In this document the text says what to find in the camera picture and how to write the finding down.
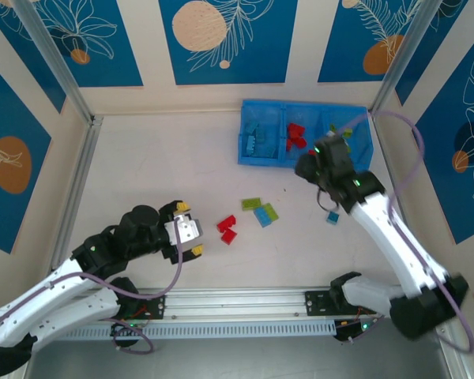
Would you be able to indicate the aluminium frame post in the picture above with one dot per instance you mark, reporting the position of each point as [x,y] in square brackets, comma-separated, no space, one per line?
[403,51]
[59,63]

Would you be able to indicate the blue floral wall panel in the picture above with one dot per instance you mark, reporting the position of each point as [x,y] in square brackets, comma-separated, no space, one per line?
[260,47]
[114,59]
[351,47]
[23,59]
[458,197]
[434,39]
[19,197]

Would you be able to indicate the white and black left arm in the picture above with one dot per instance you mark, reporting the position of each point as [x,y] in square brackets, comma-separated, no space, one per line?
[43,300]

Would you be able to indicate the blue compartment bin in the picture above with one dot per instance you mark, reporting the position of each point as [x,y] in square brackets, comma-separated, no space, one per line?
[260,108]

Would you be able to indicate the blue lego brick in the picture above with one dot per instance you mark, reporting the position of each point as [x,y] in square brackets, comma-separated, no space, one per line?
[262,217]
[249,146]
[262,135]
[332,218]

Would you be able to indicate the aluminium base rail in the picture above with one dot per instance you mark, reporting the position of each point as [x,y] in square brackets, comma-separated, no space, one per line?
[237,304]

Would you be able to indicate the red lego brick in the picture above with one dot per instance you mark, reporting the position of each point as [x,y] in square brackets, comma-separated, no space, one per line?
[295,129]
[226,224]
[294,144]
[229,237]

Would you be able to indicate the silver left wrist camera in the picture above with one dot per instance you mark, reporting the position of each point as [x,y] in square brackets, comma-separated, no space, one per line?
[185,231]

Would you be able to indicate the aluminium side rail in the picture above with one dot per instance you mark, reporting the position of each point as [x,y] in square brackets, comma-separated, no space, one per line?
[77,189]

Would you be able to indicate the green lego brick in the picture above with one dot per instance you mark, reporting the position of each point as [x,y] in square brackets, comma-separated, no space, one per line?
[272,212]
[333,128]
[347,133]
[251,203]

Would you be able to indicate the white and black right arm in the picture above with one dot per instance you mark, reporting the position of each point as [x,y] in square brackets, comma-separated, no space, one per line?
[395,237]

